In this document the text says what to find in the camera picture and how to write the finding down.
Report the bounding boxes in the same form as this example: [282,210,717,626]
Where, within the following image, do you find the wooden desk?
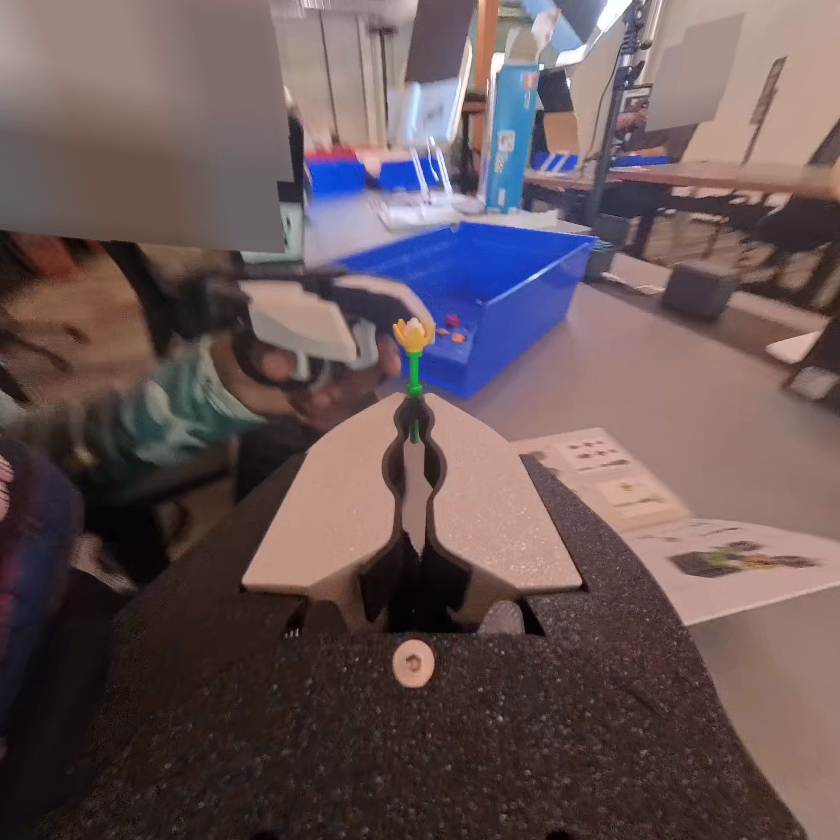
[524,157,840,206]

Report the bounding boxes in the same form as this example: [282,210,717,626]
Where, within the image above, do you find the person's left hand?
[230,335,397,437]

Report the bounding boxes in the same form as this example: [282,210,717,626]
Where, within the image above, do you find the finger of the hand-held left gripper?
[247,283,363,367]
[269,352,346,391]

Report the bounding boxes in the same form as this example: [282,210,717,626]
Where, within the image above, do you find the green lego stem piece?
[406,348,427,445]

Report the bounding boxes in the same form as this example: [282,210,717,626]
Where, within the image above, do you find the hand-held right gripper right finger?
[420,393,584,628]

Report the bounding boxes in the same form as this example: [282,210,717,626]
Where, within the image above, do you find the person's left forearm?
[0,344,287,476]

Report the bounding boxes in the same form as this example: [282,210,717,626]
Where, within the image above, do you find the black textured pad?
[233,416,324,508]

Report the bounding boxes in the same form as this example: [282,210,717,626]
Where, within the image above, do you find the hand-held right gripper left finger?
[243,393,410,628]

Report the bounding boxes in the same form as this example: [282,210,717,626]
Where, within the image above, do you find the blue bins on far desk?
[304,146,463,199]

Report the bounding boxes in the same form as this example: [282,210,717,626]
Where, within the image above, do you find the black light stand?
[583,0,658,227]

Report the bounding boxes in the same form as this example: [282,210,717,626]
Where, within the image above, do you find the lego instruction booklet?
[518,426,840,628]

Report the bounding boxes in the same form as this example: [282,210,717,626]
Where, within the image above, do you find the small black box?
[583,235,619,284]

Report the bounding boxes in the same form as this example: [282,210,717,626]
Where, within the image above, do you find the tall blue cardboard box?
[482,58,543,216]

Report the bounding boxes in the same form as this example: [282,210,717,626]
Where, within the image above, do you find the blue plastic bin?
[330,220,595,400]

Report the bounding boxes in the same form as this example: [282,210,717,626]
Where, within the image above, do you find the small grey box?
[659,258,744,324]

